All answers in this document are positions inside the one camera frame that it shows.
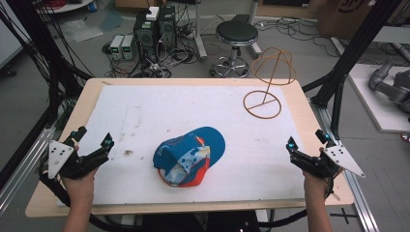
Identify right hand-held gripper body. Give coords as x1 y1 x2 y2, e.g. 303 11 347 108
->
303 144 366 180

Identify black metal frame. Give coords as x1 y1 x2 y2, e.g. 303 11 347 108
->
302 0 404 140
0 0 95 191

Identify blue and orange cap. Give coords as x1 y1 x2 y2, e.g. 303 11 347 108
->
152 126 226 189

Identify person's right hand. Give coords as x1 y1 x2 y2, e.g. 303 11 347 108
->
303 146 331 201

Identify blue floor sheet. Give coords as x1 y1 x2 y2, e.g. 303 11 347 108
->
99 11 126 33

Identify cardboard box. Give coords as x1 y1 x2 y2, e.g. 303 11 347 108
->
316 0 410 41

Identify black floor cables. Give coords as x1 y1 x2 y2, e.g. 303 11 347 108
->
255 16 339 50

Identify clear plastic sheet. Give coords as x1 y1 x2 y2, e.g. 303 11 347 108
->
60 18 104 44

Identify black round stool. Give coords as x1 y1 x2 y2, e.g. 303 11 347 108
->
210 19 260 79

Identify white table mat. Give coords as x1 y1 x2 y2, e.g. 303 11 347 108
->
57 84 308 207

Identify person's left hand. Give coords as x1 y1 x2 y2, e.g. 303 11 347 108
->
61 144 100 208

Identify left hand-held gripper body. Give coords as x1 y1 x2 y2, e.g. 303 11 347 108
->
40 136 101 181

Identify tangle of floor cables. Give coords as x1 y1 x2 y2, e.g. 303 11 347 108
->
102 38 201 79

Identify grey power supply unit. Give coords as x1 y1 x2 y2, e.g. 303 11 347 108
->
121 34 136 61
109 34 125 61

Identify wire hat stand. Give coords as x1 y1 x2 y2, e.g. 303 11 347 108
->
242 46 297 120

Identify aluminium rail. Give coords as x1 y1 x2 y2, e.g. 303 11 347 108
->
0 128 55 218
309 99 382 232

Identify grey metal table leg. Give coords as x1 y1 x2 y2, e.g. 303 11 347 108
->
192 0 209 62
247 0 263 60

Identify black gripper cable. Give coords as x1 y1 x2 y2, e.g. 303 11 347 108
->
257 170 337 229
38 160 143 232

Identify white platform board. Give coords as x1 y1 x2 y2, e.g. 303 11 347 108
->
347 63 410 133

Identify white box on tower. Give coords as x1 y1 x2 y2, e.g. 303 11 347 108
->
145 6 161 21

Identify black computer tower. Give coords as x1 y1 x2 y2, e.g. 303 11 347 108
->
132 12 160 65
157 5 177 50

